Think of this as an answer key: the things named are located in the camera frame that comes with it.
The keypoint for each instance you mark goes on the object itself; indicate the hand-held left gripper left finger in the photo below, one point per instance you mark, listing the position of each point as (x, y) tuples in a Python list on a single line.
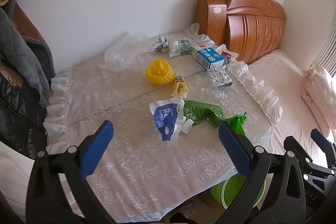
[(99, 148)]

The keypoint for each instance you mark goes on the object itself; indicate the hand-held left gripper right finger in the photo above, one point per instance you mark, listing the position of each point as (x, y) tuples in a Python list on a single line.
[(233, 148)]

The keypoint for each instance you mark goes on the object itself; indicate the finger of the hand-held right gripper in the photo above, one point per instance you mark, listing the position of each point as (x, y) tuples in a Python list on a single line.
[(294, 144), (321, 141)]

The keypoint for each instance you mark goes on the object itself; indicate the green plastic basket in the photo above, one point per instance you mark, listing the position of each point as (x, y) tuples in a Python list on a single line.
[(225, 192)]

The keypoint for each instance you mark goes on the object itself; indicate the green snack bag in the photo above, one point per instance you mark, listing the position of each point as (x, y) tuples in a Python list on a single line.
[(199, 111)]

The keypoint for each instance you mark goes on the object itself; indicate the clear plastic wrap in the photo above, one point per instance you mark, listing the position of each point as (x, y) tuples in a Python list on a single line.
[(218, 94)]

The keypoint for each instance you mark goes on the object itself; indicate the blue white plastic pouch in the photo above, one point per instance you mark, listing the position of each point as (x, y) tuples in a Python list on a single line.
[(165, 121)]

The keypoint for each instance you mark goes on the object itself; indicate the silver blister pack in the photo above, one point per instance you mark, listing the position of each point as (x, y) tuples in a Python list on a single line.
[(218, 78)]

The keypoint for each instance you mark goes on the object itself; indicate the yellow snack wrapper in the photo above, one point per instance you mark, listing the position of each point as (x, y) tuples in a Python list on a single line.
[(179, 87)]

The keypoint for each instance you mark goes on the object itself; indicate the yellow foam fruit net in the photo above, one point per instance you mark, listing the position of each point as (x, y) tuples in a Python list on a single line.
[(162, 79)]

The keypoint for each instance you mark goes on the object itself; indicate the blue white milk carton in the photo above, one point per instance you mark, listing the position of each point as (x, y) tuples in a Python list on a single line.
[(207, 57)]

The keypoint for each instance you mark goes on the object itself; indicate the small red white wrapper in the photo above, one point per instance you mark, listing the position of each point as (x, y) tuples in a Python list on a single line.
[(225, 54)]

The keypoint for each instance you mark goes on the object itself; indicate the clear plastic bag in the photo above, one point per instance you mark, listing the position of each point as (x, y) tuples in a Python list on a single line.
[(123, 52)]

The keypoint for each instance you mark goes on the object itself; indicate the small green white carton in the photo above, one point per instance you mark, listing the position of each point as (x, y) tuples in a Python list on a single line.
[(179, 49)]

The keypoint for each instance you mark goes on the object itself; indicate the white lace tablecloth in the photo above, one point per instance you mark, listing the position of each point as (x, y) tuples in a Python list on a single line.
[(131, 174)]

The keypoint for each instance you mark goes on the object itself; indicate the pink pillow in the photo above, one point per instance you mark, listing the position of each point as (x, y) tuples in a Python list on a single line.
[(320, 92)]

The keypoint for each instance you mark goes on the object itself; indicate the bed with pink sheet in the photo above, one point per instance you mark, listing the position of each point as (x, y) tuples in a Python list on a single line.
[(283, 87)]

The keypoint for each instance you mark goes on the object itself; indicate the white pleated curtain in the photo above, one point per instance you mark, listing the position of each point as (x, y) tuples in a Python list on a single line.
[(326, 53)]

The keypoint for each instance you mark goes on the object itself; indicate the black puffy jacket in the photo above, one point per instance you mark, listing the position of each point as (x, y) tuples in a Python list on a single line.
[(18, 113)]

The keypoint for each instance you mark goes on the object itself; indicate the grey quilted jacket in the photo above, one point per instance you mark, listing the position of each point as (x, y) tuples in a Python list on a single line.
[(23, 56)]

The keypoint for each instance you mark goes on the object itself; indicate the wooden headboard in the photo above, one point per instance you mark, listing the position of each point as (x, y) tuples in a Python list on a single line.
[(252, 29)]

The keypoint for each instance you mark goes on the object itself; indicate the brown cloth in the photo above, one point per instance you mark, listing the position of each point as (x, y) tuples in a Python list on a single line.
[(26, 24)]

